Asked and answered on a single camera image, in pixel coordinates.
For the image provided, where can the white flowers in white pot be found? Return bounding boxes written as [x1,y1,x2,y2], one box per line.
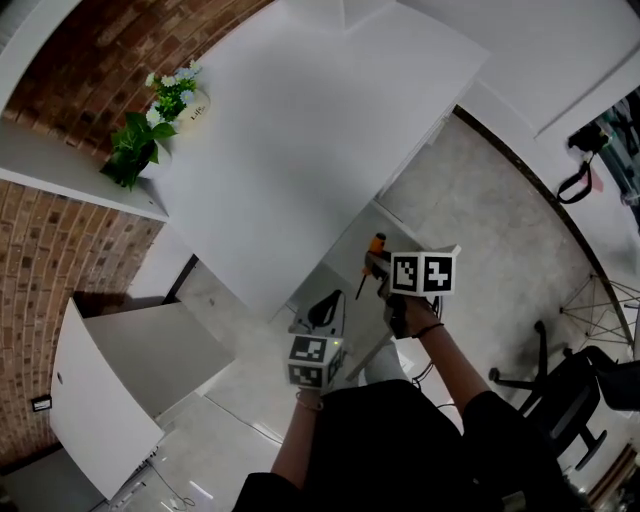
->
[144,59,212,136]

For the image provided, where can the person's left forearm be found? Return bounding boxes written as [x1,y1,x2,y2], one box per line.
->
[269,388,326,494]

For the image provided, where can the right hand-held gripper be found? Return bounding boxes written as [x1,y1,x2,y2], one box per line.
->
[363,243,462,341]

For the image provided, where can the person's right hand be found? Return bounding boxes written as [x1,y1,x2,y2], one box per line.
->
[397,295,445,337]

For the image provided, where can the dark framed window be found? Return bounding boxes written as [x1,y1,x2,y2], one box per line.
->
[597,87,640,211]

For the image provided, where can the orange handle screwdriver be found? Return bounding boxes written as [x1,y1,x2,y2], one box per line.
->
[354,231,389,302]

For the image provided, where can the white desk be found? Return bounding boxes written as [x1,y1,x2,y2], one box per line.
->
[127,19,491,324]

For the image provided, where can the white wire-frame stool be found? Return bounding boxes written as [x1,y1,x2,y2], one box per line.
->
[558,272,640,359]

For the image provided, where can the black office chair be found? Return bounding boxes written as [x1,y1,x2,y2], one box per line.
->
[488,319,640,474]

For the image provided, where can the black wrist band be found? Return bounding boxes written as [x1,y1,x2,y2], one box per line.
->
[412,321,446,342]

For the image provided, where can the green leafy potted plant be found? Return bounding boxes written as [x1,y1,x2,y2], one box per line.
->
[99,112,177,191]

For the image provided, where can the black bag with strap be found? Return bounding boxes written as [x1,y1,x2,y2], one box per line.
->
[556,123,610,205]

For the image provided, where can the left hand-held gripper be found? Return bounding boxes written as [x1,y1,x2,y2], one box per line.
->
[287,288,350,390]

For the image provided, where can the beaded wrist bracelet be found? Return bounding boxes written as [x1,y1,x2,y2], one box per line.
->
[294,388,326,414]

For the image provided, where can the person's light trouser leg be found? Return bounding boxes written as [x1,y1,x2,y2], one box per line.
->
[358,343,409,387]

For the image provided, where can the white low cabinet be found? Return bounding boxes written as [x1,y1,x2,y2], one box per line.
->
[48,294,237,502]

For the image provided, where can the person's black top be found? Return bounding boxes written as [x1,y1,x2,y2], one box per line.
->
[232,378,569,512]

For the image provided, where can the person's right forearm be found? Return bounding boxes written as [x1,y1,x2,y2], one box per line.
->
[412,322,496,431]

